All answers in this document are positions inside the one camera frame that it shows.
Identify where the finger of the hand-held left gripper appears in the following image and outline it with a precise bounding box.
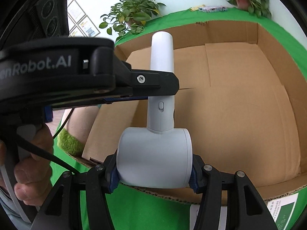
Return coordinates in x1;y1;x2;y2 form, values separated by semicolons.
103;53;180;101

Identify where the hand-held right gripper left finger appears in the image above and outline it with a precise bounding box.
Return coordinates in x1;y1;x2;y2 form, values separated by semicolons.
30;154;120;230

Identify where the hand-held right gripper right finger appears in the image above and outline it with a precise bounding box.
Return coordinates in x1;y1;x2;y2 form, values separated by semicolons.
189;154;281;230

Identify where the white hair dryer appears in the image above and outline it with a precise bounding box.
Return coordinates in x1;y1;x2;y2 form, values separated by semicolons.
116;31;193;189

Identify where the large cardboard box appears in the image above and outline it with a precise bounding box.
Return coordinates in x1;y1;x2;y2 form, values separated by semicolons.
65;20;307;206

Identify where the person's left hand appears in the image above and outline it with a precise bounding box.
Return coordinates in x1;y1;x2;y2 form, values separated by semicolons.
0;122;54;206

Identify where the bushy potted plant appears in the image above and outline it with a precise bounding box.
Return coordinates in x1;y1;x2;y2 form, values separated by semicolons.
99;0;167;37

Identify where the patterned tissue packet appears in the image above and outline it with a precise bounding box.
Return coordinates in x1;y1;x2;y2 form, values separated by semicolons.
199;5;228;12

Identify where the wall of framed certificates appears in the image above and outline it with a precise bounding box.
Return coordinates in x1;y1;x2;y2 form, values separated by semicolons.
67;0;100;37

